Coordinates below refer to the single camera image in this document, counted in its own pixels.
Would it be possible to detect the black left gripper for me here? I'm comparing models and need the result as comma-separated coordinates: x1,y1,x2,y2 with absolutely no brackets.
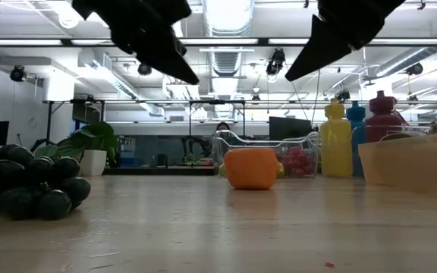
72,0,200,86

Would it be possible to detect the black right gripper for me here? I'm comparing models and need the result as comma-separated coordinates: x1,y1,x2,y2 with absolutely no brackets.
285,0,407,83

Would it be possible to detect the blue plastic sports bottle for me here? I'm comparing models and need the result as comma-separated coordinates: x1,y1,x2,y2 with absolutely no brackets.
345,101,367,177

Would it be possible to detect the yellow plastic sports bottle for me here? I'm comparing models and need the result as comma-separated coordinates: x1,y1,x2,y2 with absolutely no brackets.
319,98,354,178

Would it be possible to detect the magenta plastic sports bottle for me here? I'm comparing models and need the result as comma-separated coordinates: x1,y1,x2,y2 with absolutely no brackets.
365,89,410,144

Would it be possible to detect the red toy grape bunch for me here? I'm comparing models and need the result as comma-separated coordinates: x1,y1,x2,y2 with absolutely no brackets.
277,146,316,178

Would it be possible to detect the orange toy fruit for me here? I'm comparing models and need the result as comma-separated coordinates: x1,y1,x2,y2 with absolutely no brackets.
224,147,279,191

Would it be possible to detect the black toy grape bunch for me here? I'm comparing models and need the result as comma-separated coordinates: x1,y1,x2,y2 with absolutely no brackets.
0,139,92,221

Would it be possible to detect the black ceiling spotlight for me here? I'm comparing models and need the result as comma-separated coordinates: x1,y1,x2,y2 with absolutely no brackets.
406,62,424,76
9,64,27,83
266,48,286,76
137,62,153,77

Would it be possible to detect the blue background cabinet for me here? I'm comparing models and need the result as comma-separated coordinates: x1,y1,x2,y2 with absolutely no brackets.
119,136,136,168

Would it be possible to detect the clear plastic bin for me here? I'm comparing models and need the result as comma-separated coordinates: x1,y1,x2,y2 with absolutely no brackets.
349,124,432,178
213,130,320,178

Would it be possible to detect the green plant in white pot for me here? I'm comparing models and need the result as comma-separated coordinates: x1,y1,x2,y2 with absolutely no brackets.
34,121,120,177

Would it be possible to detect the orange translucent tray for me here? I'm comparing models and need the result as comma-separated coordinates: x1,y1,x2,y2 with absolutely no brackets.
357,131,437,198

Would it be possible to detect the black bent background stand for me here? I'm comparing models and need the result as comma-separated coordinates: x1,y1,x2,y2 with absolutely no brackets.
30,136,57,152

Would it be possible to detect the black frame background table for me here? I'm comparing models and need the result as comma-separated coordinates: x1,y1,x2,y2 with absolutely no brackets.
43,99,247,149

